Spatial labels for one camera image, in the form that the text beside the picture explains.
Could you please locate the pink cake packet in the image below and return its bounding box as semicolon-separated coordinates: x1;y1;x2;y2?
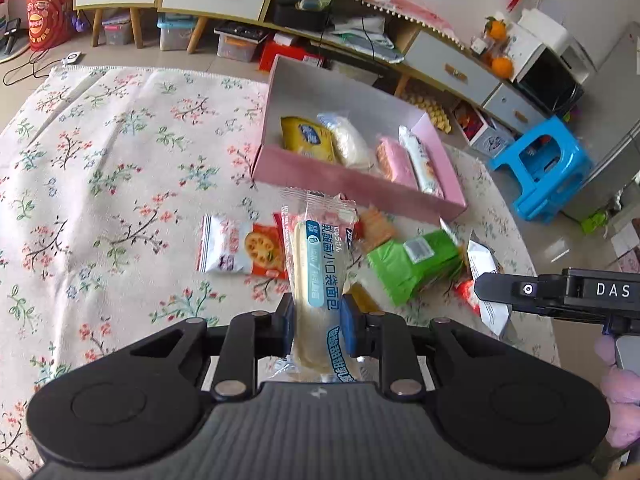
375;136;420;190

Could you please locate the white silver snack packet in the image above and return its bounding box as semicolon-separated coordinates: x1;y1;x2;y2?
466;227;512;337

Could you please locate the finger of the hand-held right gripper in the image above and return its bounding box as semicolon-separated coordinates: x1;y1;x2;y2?
474;271;568;321

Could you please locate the grey cookie roll packet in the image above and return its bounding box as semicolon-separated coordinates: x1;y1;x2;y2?
398;125;446;197

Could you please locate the grey metal cabinet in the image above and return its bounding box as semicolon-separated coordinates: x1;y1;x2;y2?
564;22;640;223

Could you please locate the green snack packet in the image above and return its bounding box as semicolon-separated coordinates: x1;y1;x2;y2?
366;229;466;307

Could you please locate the red paper bag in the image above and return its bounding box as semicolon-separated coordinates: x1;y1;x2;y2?
25;0;77;53

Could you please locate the pink cardboard box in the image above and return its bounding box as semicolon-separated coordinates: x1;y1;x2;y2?
250;55;468;223

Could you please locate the pile of papers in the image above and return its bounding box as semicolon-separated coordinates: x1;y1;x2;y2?
329;14;405;65

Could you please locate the yellow egg tray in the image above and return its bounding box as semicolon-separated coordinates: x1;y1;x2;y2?
401;81;452;135

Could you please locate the floral cloth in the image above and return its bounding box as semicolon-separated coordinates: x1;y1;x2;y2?
0;64;562;480

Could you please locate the white and red box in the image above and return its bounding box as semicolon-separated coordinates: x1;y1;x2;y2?
454;101;517;159

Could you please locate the clear plastic box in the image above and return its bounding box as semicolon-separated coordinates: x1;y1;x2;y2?
324;57;382;90

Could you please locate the yellow snack packet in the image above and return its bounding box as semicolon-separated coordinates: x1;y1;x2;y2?
279;116;337;165

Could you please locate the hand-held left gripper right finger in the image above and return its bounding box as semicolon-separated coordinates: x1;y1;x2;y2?
341;291;508;403

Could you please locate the orange cracker packet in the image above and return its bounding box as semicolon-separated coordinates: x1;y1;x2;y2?
356;204;397;253

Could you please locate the white bread packet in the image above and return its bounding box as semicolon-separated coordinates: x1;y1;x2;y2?
316;112;379;170
271;187;362;383

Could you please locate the blue plastic stool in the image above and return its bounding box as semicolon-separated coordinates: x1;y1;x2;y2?
488;115;595;224

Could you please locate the golden brown snack packet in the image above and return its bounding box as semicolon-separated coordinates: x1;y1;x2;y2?
349;281;383;315

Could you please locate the red cracker packet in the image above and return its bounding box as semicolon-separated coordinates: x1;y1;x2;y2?
196;212;290;279

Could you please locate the clear storage box blue lid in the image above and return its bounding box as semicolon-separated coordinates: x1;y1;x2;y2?
156;14;199;53

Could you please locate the white appliance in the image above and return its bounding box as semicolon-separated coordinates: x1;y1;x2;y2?
516;9;599;73

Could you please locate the black storage box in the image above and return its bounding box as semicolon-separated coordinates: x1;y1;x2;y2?
272;0;335;32

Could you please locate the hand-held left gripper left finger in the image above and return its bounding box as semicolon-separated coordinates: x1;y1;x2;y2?
127;291;297;403

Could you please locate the red flat box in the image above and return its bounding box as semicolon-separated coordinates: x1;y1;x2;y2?
258;39;327;75

